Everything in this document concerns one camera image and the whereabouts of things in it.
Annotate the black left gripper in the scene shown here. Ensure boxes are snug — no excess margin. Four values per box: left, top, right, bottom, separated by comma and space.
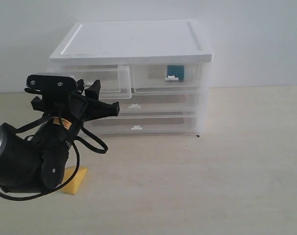
31, 79, 120, 122

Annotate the white cap teal bottle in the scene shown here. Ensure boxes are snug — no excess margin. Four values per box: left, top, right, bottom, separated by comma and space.
165, 65, 196, 82

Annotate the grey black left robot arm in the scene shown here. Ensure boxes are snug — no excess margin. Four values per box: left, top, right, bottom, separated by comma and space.
0, 75, 120, 200

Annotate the bottom wide clear drawer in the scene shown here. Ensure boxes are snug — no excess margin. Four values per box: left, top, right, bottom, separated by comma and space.
84, 116, 198, 135

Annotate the wide clear drawer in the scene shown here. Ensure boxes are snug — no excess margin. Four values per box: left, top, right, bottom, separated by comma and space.
84, 116, 198, 135
114, 92, 200, 116

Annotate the white plastic drawer cabinet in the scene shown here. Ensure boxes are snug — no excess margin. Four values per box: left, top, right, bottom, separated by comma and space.
49, 19, 213, 136

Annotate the middle wide clear drawer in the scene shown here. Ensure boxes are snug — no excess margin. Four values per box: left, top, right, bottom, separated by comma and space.
114, 92, 200, 116

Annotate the yellow cheese wedge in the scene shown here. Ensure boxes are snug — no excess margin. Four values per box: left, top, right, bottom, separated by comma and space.
61, 166, 88, 195

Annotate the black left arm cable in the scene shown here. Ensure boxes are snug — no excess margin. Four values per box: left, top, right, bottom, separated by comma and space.
0, 107, 109, 202

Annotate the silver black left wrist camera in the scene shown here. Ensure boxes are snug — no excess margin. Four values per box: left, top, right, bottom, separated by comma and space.
25, 73, 77, 95

